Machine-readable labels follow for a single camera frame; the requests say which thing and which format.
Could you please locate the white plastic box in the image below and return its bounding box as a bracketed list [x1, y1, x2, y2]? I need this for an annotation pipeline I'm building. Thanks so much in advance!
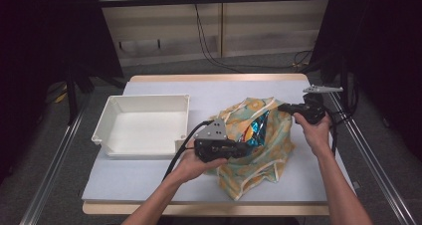
[91, 94, 191, 160]

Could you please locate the orange patterned fabric bag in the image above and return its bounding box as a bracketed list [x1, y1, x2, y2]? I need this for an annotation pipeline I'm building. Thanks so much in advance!
[204, 96, 297, 202]

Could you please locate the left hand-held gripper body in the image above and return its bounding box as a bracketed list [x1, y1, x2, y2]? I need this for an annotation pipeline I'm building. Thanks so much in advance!
[193, 118, 235, 163]

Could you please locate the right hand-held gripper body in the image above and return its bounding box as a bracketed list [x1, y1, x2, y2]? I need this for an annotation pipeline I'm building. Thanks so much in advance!
[297, 84, 344, 125]

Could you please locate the person's right hand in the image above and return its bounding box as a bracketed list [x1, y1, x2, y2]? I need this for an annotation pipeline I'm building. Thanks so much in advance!
[293, 112, 332, 158]

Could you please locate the shiny blue foil packet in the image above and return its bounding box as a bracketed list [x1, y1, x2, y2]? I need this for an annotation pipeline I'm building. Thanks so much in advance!
[243, 110, 271, 148]

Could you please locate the black stand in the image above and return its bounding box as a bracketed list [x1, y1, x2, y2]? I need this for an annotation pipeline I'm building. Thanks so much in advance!
[337, 60, 353, 117]
[64, 65, 95, 126]

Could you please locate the wooden table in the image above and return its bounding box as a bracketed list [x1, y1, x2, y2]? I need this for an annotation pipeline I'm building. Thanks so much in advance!
[82, 73, 334, 217]

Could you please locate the pale blue table mat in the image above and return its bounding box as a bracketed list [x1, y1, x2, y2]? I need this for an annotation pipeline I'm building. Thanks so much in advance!
[81, 80, 354, 205]

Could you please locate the person's left hand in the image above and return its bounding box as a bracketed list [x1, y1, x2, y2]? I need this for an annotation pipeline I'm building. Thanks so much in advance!
[172, 148, 230, 185]

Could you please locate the black floor cable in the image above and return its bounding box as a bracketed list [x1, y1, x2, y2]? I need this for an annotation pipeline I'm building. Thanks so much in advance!
[326, 82, 361, 129]

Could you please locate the black wall cable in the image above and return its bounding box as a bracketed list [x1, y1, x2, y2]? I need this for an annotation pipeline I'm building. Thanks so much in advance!
[193, 4, 314, 74]

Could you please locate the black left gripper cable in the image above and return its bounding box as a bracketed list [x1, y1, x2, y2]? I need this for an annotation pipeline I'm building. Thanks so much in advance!
[161, 119, 215, 181]

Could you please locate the metal floor rail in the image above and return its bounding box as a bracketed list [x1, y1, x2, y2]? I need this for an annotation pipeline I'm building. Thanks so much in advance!
[19, 97, 93, 225]
[324, 92, 418, 225]

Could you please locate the dark curtain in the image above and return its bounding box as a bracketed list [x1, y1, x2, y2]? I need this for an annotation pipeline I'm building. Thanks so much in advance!
[310, 0, 422, 159]
[0, 0, 125, 186]

